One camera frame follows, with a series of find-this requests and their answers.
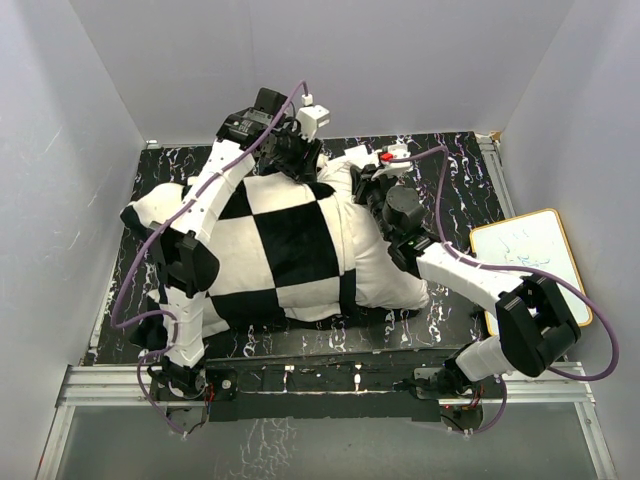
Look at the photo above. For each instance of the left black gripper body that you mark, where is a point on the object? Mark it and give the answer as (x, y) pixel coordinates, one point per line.
(293, 152)

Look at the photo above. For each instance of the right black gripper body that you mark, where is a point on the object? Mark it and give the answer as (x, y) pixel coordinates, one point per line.
(373, 192)

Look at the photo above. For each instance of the black white checkered pillowcase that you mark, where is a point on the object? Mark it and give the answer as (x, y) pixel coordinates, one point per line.
(284, 251)

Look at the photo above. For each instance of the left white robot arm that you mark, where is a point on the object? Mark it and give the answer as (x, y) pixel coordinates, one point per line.
(180, 246)

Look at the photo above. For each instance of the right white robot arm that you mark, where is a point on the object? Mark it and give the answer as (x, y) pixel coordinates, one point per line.
(536, 326)

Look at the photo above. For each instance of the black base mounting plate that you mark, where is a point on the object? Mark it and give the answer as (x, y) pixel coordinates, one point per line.
(344, 386)

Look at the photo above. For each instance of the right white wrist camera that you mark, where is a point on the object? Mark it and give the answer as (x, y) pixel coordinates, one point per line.
(393, 161)

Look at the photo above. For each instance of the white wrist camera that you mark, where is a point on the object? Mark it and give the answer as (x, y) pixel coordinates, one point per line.
(393, 161)
(311, 117)

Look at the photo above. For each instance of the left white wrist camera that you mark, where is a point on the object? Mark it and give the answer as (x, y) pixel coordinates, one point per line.
(311, 117)

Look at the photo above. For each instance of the whiteboard with orange frame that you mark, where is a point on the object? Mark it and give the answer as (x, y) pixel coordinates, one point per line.
(536, 240)

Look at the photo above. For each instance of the aluminium frame rail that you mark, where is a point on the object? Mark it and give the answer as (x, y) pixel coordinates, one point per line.
(108, 426)

